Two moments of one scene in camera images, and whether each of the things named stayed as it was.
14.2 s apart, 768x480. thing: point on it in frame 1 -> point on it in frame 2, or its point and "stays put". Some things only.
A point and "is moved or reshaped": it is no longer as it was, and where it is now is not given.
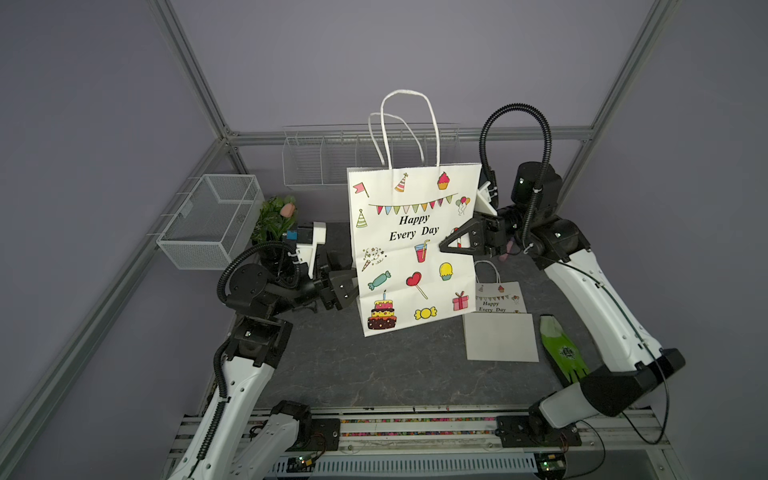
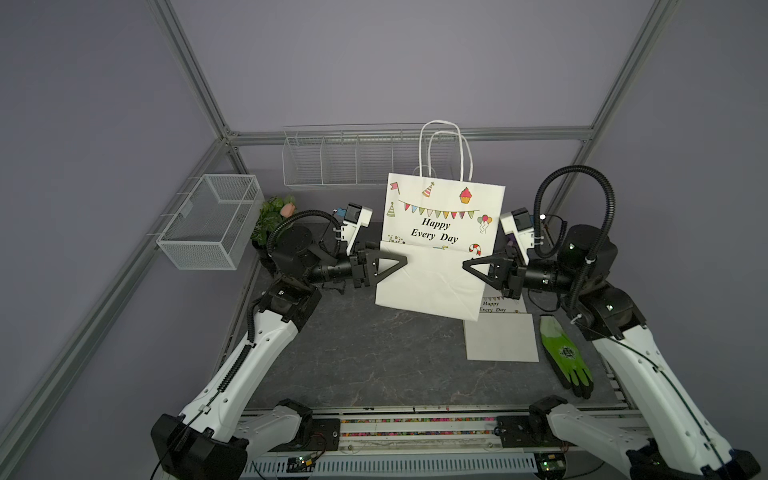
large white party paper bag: [500, 330] stays put
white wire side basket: [213, 225] stays put
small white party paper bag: [400, 217] is moved or reshaped
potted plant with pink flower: [276, 218] stays put
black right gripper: [484, 235] -> [510, 273]
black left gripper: [331, 291] -> [364, 272]
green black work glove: [562, 349] stays put
